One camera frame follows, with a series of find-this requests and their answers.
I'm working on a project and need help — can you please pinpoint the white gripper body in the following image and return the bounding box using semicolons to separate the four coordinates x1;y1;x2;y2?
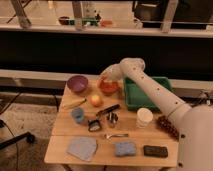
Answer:
100;64;123;81

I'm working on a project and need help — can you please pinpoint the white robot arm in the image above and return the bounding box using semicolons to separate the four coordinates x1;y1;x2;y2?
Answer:
101;58;213;171

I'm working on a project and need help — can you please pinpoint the red bowl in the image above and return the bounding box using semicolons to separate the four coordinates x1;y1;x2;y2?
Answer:
98;79;119;95

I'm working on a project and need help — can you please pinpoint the purple bowl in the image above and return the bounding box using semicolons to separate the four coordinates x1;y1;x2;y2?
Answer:
67;75;88;93

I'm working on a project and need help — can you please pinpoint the green plastic tray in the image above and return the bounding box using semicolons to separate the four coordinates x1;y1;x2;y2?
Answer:
122;76;173;112

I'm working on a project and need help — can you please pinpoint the orange apple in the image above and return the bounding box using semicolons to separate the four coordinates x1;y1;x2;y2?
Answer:
90;95;102;107

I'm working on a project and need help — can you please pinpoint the small metal cup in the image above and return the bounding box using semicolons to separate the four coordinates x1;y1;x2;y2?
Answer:
107;112;118;128

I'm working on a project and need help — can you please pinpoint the white paper cup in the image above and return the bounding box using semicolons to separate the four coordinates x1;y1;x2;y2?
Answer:
136;108;153;128

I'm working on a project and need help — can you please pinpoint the yellow banana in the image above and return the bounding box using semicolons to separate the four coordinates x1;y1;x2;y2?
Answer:
62;99;87;109

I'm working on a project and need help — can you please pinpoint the black white small object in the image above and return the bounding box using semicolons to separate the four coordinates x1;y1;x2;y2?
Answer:
88;119;101;132

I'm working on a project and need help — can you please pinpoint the blue cup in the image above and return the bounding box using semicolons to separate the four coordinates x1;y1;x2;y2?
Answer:
71;107;85;124

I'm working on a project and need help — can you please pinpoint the dark grapes bunch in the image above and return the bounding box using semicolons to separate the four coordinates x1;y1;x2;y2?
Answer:
157;116;179;140

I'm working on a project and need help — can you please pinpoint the blue sponge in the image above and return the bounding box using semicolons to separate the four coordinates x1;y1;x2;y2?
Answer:
114;141;136;157

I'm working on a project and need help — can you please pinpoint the blue grey cloth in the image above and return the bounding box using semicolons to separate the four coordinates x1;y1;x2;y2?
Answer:
67;137;97;162

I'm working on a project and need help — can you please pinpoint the black sponge block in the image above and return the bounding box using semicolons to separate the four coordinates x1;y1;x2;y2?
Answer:
143;145;168;158

